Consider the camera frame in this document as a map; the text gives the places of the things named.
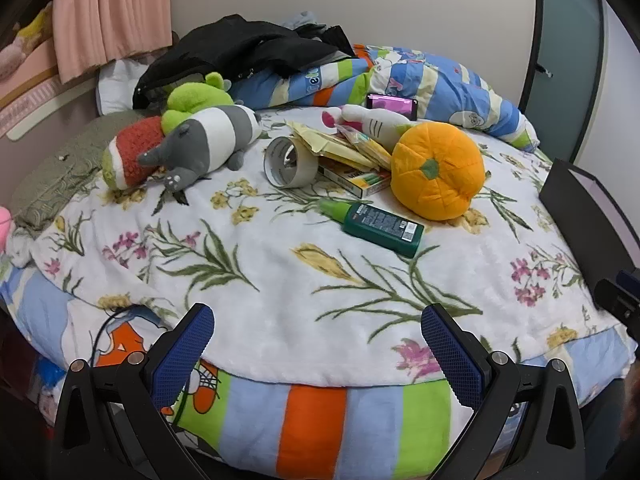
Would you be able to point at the light blue cloth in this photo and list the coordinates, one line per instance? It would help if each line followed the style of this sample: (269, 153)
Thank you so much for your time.
(302, 21)

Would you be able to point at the red white green plush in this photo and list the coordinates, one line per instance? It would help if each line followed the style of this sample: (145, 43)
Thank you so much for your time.
(135, 145)

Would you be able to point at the grey white striped plush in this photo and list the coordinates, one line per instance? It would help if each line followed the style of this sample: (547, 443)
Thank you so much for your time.
(220, 130)

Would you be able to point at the black box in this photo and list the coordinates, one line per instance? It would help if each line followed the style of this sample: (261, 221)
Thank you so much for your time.
(585, 210)

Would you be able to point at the pink curtain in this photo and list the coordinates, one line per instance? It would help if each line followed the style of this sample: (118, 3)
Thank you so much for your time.
(110, 10)

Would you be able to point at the yellow paper envelope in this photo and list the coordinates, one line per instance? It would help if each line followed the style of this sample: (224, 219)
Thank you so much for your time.
(322, 142)

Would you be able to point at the pink plush toy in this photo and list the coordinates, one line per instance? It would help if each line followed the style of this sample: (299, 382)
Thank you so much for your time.
(4, 227)

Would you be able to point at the green frog plush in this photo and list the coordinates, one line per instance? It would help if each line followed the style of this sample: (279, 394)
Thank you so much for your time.
(192, 97)

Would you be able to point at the white pillow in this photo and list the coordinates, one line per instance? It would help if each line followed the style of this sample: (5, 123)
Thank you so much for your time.
(117, 85)

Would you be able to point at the pink shelf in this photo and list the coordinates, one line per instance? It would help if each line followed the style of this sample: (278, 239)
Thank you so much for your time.
(30, 85)

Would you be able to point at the striped cartoon bed sheet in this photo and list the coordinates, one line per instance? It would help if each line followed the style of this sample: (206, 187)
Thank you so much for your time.
(315, 425)

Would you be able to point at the black jacket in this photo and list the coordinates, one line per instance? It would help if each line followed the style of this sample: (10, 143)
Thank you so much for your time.
(225, 50)

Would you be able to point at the crayon box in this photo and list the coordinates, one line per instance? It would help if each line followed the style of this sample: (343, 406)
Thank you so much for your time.
(367, 182)

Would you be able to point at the orange pumpkin plush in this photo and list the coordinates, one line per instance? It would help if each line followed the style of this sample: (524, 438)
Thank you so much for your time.
(440, 170)

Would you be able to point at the striped cartoon quilt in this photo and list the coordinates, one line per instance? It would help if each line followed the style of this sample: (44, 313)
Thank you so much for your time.
(440, 90)

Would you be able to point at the green plastic bottle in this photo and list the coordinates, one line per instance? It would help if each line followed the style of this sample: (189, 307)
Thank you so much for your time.
(380, 227)

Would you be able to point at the yellow snack packet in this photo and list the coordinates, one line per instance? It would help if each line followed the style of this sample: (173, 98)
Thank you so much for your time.
(372, 149)

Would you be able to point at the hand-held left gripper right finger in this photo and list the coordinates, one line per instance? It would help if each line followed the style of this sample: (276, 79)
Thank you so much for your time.
(452, 360)

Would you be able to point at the black smartphone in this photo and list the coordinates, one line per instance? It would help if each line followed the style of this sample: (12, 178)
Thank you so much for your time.
(392, 105)

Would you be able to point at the grey tape roll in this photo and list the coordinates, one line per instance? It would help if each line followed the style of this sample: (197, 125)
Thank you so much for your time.
(300, 172)

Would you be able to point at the yellow plush toy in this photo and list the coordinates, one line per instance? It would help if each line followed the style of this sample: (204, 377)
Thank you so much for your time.
(32, 25)

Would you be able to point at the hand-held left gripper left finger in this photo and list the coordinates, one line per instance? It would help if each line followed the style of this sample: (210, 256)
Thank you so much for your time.
(182, 355)

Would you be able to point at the frosted glass wardrobe door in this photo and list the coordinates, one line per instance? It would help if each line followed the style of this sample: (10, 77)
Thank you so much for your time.
(565, 35)

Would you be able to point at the white floral blanket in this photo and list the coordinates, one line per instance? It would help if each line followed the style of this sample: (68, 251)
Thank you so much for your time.
(280, 280)

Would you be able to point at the white pink plush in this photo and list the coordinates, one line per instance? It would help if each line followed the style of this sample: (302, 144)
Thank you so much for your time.
(375, 122)

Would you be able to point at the olive green pillow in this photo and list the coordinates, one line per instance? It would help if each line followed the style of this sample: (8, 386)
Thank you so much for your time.
(65, 170)

